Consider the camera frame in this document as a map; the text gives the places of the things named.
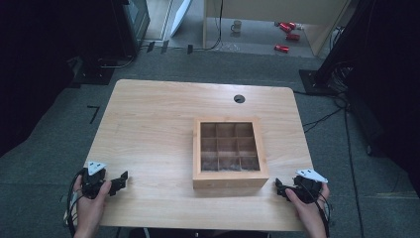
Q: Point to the person's dark clothing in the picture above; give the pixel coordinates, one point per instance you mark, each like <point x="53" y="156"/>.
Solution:
<point x="198" y="233"/>

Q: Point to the person's right hand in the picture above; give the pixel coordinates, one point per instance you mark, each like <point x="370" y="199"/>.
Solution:
<point x="310" y="211"/>

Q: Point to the light wooden shelf frame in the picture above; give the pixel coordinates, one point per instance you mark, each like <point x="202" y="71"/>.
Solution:
<point x="264" y="8"/>

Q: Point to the red can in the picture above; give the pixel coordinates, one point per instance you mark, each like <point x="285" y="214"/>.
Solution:
<point x="286" y="26"/>
<point x="293" y="36"/>
<point x="281" y="48"/>

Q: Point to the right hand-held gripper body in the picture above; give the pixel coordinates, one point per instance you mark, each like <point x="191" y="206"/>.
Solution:
<point x="307" y="188"/>

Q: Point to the black floor tape corner mark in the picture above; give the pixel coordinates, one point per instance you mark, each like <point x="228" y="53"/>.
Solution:
<point x="95" y="112"/>

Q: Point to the wooden compartment box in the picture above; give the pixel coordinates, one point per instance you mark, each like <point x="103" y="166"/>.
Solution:
<point x="229" y="155"/>

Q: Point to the black stand base plate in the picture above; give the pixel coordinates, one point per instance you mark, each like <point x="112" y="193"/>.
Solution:
<point x="94" y="74"/>

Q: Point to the black monitor cabinet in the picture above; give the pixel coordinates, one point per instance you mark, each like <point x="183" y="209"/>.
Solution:
<point x="132" y="23"/>

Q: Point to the black floor tape strip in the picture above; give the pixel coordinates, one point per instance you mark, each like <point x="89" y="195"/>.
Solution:
<point x="150" y="46"/>
<point x="189" y="49"/>

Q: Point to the white board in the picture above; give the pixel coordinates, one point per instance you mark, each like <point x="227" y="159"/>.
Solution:
<point x="180" y="16"/>

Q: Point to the person's left hand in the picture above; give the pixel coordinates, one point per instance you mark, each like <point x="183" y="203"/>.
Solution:
<point x="89" y="208"/>

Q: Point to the black stand with base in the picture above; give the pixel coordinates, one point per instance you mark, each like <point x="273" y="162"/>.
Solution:
<point x="317" y="81"/>

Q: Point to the dark curtain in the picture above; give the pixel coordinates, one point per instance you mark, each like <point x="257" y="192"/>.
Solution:
<point x="39" y="66"/>
<point x="389" y="82"/>

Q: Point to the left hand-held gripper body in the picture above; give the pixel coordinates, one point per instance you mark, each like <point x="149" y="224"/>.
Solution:
<point x="92" y="180"/>

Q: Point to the grey mug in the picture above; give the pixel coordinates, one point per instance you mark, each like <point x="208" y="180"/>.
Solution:
<point x="236" y="26"/>

